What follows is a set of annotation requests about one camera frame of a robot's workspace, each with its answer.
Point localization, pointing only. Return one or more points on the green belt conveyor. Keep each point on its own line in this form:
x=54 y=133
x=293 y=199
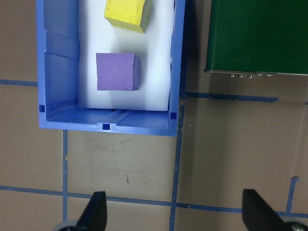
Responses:
x=260 y=33

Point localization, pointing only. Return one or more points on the white foam pad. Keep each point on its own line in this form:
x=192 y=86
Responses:
x=154 y=72

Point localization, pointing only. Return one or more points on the purple foam block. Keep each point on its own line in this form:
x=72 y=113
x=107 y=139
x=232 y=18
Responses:
x=115 y=72

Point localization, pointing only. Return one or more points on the blue plastic storage bin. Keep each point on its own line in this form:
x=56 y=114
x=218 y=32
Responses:
x=60 y=72

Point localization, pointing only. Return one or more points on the yellow foam block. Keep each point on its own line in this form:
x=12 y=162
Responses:
x=125 y=14

